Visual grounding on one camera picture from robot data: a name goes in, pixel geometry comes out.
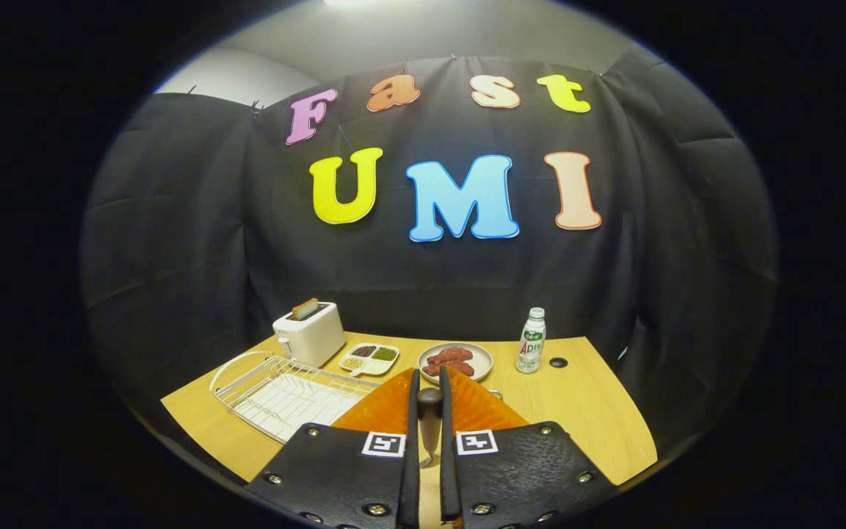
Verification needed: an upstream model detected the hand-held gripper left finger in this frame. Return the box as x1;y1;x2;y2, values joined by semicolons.
245;367;422;529

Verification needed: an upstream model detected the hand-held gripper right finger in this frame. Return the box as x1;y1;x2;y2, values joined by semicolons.
438;365;618;529

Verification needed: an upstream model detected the wooden-handled spoon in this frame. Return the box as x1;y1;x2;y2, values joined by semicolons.
416;387;444;467

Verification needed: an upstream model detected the white wire dish rack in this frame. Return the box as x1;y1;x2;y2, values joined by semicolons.
209;351;383;445

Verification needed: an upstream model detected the beige plate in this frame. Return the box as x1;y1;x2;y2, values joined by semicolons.
417;342;494;384

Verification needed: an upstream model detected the white compartment dish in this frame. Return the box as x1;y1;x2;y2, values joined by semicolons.
339;342;400;378

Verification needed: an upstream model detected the white drip tray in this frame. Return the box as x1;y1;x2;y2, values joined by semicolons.
236;371;372;442

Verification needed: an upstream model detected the white green-label drink bottle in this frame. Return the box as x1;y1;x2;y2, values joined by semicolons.
516;307;547;375

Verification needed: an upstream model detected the white toaster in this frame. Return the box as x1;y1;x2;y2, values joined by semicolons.
272;301;347;368

